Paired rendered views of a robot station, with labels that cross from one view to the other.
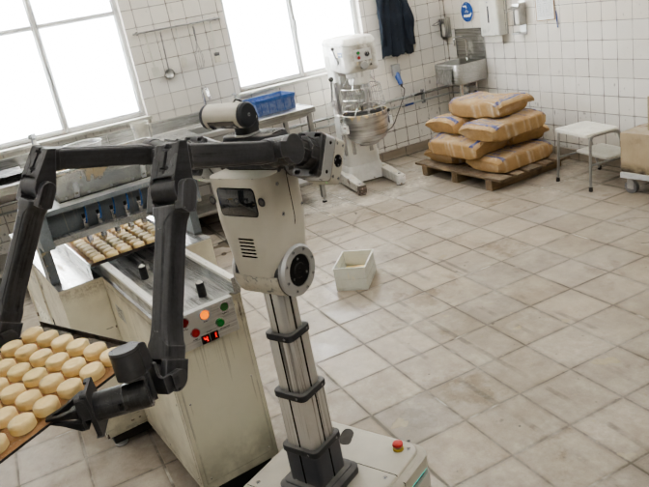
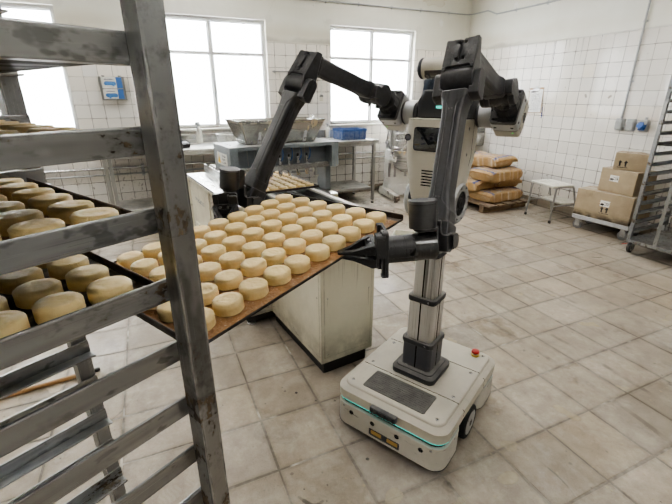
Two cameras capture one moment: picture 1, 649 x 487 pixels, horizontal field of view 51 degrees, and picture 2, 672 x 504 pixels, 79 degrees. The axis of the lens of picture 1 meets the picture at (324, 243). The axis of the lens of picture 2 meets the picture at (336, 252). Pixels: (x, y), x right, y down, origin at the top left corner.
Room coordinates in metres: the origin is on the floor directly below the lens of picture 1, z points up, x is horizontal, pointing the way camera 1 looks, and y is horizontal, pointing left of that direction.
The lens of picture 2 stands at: (0.38, 0.61, 1.46)
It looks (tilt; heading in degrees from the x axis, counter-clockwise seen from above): 21 degrees down; 358
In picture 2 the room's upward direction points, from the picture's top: straight up
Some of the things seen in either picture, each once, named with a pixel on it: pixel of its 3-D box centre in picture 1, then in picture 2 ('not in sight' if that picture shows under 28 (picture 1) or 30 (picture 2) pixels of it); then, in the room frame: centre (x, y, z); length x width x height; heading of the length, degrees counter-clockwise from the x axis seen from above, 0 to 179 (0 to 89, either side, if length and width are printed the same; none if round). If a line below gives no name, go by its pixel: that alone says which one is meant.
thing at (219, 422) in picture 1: (188, 365); (317, 275); (2.60, 0.66, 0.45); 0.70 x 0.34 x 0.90; 30
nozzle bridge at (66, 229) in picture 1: (117, 220); (278, 168); (3.04, 0.91, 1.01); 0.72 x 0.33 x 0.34; 120
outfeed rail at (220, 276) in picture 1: (147, 234); (291, 184); (3.21, 0.84, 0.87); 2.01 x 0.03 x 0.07; 30
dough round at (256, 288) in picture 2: not in sight; (253, 288); (1.01, 0.74, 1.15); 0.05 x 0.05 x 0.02
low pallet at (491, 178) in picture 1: (489, 164); (478, 198); (6.12, -1.63, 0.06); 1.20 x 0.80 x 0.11; 25
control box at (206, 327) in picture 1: (205, 324); not in sight; (2.29, 0.48, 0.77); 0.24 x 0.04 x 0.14; 120
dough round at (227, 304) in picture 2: not in sight; (228, 304); (0.97, 0.77, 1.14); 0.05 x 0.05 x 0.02
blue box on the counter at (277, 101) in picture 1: (269, 103); (349, 133); (6.31, 0.25, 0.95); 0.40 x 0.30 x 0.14; 116
